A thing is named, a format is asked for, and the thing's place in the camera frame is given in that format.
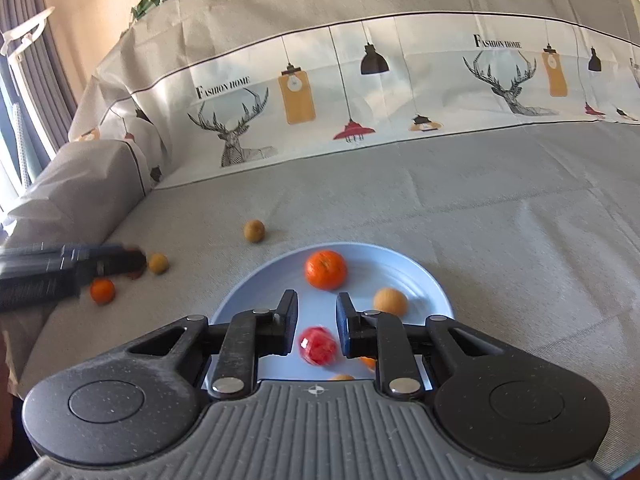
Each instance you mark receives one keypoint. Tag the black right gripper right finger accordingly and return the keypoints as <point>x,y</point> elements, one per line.
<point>499,403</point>

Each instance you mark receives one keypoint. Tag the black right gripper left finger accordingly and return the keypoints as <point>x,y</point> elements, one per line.
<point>142,397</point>

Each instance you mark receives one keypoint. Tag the orange tangerine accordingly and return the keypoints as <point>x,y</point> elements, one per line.
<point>325,269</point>
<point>102,291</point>
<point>368,362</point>

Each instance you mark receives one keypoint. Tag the small brown round fruit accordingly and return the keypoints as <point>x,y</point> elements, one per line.
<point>158,263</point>
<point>342,378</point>
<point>391,300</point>
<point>254,231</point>

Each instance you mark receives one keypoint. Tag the red round fruit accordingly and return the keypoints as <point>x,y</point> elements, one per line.
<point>140,263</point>
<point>317,346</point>

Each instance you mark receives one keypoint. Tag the left hand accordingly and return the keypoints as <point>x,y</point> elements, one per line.
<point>6,406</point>

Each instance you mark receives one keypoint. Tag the light blue plate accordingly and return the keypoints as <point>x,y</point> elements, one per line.
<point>369,268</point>

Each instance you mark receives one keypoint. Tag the grey curtain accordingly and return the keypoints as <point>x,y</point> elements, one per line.
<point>37,105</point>

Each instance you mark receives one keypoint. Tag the grey patterned sofa cover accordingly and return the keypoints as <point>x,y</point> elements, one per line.
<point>495,142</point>

